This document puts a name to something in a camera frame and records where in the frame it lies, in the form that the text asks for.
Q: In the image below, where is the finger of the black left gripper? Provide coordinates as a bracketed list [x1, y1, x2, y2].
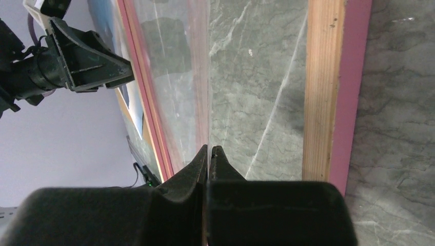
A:
[47, 17, 115, 93]

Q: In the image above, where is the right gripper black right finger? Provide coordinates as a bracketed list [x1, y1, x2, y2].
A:
[206, 146, 358, 245]

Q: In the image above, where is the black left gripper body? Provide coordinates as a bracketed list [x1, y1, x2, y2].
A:
[1, 47, 67, 109]

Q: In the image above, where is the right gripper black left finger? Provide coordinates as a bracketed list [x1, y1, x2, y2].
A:
[1, 145, 208, 245]

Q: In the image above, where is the pink wooden photo frame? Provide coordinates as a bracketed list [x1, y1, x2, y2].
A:
[117, 1, 371, 192]

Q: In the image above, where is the landscape photo print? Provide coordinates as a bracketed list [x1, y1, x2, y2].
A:
[87, 0, 144, 140]

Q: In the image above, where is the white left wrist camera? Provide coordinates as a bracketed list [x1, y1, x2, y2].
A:
[23, 0, 71, 30]

